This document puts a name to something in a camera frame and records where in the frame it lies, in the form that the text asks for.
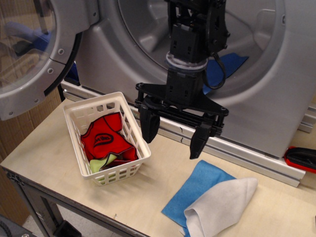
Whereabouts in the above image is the red and black tool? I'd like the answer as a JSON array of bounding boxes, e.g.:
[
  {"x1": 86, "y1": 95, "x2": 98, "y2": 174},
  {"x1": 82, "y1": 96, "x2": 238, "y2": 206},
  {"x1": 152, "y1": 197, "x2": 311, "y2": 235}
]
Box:
[{"x1": 284, "y1": 147, "x2": 316, "y2": 173}]

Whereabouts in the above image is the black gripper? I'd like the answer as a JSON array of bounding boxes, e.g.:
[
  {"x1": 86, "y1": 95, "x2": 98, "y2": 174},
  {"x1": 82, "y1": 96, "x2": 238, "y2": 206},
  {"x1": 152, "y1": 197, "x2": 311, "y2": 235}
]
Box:
[{"x1": 135, "y1": 69, "x2": 229, "y2": 159}]

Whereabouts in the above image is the metal table frame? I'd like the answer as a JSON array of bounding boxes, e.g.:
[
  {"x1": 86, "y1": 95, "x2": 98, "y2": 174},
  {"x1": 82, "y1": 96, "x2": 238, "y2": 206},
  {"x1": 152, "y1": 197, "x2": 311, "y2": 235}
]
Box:
[{"x1": 1, "y1": 165, "x2": 146, "y2": 237}]

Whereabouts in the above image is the red shirt with black trim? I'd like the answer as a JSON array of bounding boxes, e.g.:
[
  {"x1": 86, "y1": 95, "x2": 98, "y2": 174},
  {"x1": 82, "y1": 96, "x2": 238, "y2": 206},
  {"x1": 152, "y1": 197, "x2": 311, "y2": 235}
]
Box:
[{"x1": 80, "y1": 112, "x2": 138, "y2": 166}]

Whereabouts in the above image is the black box under table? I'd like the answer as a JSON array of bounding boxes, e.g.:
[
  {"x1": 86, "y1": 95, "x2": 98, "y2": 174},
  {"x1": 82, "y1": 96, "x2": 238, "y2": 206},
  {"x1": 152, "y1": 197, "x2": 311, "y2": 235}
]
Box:
[{"x1": 53, "y1": 220, "x2": 82, "y2": 237}]

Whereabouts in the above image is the washing machine door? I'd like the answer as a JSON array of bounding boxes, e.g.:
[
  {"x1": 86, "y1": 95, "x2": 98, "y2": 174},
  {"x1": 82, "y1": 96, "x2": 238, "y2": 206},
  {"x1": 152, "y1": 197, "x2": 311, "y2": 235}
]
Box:
[{"x1": 0, "y1": 0, "x2": 99, "y2": 120}]

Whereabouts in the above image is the white plastic laundry basket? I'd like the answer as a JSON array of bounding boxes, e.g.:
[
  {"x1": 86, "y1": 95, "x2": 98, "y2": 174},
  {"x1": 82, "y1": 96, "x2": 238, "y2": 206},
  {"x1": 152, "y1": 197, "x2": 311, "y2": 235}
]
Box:
[{"x1": 64, "y1": 92, "x2": 151, "y2": 186}]

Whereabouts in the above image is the lime green cloth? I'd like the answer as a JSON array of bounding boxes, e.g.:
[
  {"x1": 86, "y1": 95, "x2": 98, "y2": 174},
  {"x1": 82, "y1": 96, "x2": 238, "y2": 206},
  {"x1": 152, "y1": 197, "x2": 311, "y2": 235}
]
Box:
[{"x1": 89, "y1": 154, "x2": 118, "y2": 173}]

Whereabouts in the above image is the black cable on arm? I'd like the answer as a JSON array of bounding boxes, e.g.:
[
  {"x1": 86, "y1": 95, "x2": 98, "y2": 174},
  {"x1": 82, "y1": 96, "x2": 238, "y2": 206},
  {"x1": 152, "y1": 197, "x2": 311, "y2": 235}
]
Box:
[{"x1": 202, "y1": 52, "x2": 227, "y2": 90}]

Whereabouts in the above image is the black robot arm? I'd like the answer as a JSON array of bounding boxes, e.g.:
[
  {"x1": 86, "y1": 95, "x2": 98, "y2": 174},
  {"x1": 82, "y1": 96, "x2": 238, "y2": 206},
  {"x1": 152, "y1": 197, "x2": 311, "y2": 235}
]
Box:
[{"x1": 135, "y1": 0, "x2": 230, "y2": 159}]

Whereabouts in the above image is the blue cloth on table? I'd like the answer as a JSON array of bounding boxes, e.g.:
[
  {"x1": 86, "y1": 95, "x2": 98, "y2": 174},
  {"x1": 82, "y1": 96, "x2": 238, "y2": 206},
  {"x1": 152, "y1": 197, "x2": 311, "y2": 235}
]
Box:
[{"x1": 162, "y1": 160, "x2": 235, "y2": 235}]

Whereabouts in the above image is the grey toy washing machine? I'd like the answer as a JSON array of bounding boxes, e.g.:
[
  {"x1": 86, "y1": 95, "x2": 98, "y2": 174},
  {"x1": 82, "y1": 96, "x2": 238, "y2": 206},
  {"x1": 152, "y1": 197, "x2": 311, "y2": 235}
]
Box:
[{"x1": 76, "y1": 0, "x2": 316, "y2": 157}]

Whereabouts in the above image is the blue cloth from washer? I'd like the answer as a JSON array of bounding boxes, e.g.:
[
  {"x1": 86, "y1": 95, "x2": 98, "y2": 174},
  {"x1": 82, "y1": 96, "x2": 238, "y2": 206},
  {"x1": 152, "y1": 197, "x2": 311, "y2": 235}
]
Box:
[{"x1": 202, "y1": 53, "x2": 249, "y2": 95}]

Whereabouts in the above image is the white cloth on table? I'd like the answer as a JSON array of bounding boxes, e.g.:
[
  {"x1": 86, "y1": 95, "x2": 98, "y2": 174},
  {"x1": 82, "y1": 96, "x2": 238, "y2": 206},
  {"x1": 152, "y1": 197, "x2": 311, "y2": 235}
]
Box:
[{"x1": 184, "y1": 177, "x2": 258, "y2": 237}]

